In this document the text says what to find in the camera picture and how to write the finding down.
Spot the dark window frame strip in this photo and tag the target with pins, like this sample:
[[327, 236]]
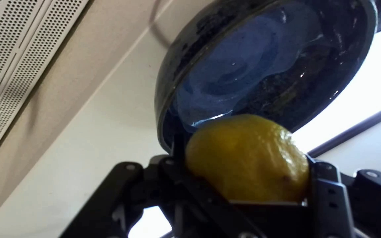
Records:
[[358, 126]]

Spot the black glazed bowl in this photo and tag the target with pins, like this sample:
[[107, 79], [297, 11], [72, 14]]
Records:
[[265, 67]]

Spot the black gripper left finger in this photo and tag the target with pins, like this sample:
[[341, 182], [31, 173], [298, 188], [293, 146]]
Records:
[[186, 203]]

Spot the yellow lemon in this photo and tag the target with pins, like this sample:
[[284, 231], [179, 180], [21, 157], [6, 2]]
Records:
[[248, 159]]

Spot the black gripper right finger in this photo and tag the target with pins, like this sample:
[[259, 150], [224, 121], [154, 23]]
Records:
[[331, 207]]

